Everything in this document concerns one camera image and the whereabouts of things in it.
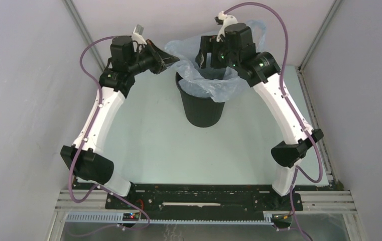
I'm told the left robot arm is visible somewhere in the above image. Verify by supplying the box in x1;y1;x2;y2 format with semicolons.
61;34;179;209

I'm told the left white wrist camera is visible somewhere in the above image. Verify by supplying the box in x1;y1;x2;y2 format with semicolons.
132;25;147;45

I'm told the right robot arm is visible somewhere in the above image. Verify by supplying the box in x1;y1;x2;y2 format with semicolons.
195;23;323;210

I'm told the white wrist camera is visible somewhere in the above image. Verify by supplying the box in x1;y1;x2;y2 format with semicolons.
215;11;238;42
132;25;147;45

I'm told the grey toothed cable duct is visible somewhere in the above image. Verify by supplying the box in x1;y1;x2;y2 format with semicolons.
65;212;274;225

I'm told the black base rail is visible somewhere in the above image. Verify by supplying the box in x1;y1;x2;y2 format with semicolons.
72;182;338;222

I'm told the right aluminium corner post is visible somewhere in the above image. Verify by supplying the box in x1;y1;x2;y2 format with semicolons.
298;0;344;72

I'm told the aluminium corner post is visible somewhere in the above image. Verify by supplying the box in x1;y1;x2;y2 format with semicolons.
298;0;344;72
62;0;105;70

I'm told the black cylindrical trash bin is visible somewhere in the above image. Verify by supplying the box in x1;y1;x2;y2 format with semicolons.
175;72;225;128

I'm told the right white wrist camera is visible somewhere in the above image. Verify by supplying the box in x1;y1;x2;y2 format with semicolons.
215;11;238;42

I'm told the left aluminium corner post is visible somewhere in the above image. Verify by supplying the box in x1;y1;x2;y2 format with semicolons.
62;0;105;70

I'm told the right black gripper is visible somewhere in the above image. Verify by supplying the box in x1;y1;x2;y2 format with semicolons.
195;35;239;70

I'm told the small circuit board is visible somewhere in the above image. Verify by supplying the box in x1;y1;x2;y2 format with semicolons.
122;213;140;221

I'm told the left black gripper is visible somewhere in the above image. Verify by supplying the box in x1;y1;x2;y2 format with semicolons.
128;40;180;76

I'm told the light blue plastic trash bag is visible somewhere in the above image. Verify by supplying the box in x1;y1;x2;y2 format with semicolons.
164;31;249;102

